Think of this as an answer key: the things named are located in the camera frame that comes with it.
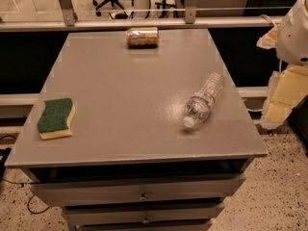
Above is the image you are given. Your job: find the clear plastic water bottle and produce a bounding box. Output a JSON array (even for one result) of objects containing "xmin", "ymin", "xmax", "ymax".
[{"xmin": 183, "ymin": 72, "xmax": 223, "ymax": 129}]

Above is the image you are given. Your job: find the middle grey drawer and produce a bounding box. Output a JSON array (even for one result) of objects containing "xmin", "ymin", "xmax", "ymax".
[{"xmin": 63, "ymin": 202, "xmax": 224, "ymax": 225}]

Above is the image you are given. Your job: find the green and yellow sponge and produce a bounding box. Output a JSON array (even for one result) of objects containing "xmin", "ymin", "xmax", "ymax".
[{"xmin": 37, "ymin": 98, "xmax": 76, "ymax": 140}]

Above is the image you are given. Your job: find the black floor cable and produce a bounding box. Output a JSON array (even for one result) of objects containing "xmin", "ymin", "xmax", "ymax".
[{"xmin": 0, "ymin": 135, "xmax": 51, "ymax": 216}]

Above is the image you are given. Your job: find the orange soda can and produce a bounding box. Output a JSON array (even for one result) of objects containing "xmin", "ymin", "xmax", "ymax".
[{"xmin": 126, "ymin": 27, "xmax": 159, "ymax": 46}]

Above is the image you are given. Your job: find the metal guard rail frame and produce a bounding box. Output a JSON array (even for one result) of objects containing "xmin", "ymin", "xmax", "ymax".
[{"xmin": 0, "ymin": 0, "xmax": 295, "ymax": 32}]

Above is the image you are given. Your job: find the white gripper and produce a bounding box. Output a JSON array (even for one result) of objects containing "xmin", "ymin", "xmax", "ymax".
[{"xmin": 256, "ymin": 0, "xmax": 308, "ymax": 129}]

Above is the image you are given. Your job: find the grey drawer cabinet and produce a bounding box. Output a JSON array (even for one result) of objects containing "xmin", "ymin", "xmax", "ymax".
[{"xmin": 7, "ymin": 29, "xmax": 267, "ymax": 231}]

